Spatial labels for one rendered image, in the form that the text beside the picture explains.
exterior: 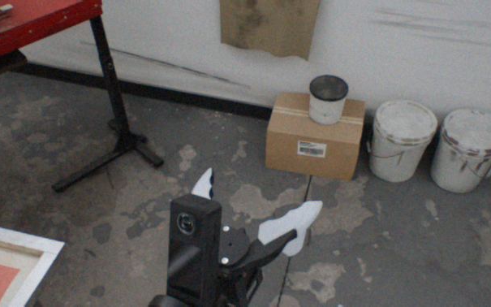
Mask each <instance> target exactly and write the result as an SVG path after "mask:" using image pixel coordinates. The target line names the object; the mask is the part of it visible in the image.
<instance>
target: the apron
mask: <svg viewBox="0 0 491 307"><path fill-rule="evenodd" d="M319 3H321V0H219V4H220V30H221V44H227V45H231V46H234V47H235V48H240V49H246V50H265V51H267V52H269V53H271V54H272V55H273V56H274V57H278V58H285V57H290V56H298V57H300V58H302V59H304V60H306V61H308V55H309V50H310V46H311V41H312V38H313V33H314V28H315V23H316V18H317V12H318V8H319Z"/></svg>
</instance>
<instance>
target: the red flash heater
mask: <svg viewBox="0 0 491 307"><path fill-rule="evenodd" d="M6 4H11V6H12V7H13V8H12V9H10V10H8V11H1V10H0V56H2V55H4V54H8V53H10V52H12V51H15V50H18V49H20V48H23V47H25V46H27V45H28V44H31V43H33V42H35V41H39V40H41V39H43V38H46V37H49V36H52V35H54V34H56V33H59V32H61V31H63V30H67V29H68V28H69V27H72V26H75V25H77V24H80V23H82V22H85V21H87V20H89V19H93V18H95V17H98V16H99V15H103V11H102V9H101V6H102V1H101V0H0V6H5V5H6Z"/></svg>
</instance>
